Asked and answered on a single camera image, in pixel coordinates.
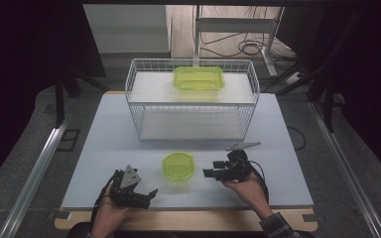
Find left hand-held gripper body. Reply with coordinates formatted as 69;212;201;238
108;164;154;210

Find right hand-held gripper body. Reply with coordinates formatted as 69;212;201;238
215;141;262;182

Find round yellow-green bowl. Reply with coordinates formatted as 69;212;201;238
161;151;196;181

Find white wire rack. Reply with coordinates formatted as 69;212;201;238
124;58;261;143

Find rectangular green plastic container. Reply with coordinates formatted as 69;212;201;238
173;65;226;92

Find person's right hand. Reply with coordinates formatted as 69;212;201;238
219;171;274;216

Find person's left hand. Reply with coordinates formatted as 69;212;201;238
89;182;131;236

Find white board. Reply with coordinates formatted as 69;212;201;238
61;92;315;211

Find black metal stand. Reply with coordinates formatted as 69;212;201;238
53;63;111;129
306;13;370;134

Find white cabinet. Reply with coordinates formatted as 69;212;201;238
82;3;174;56

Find dark curtain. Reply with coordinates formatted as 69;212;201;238
0;0;107;194
277;3;381;190

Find right hand-held gripper black cable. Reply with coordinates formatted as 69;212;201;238
248;160;271;204

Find hand-held gripper black cable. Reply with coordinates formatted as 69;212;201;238
90;170;120;229
248;160;271;204

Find left hand-held gripper black cable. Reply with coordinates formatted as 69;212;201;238
90;170;120;229

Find black cable beside board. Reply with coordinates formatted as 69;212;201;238
287;126;308;153

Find aluminium floor rail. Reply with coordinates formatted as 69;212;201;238
0;110;73;238
308;99;381;238

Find black cables on floor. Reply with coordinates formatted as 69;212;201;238
199;30;300;60

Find white desk frame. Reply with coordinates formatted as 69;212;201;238
192;4;286;77

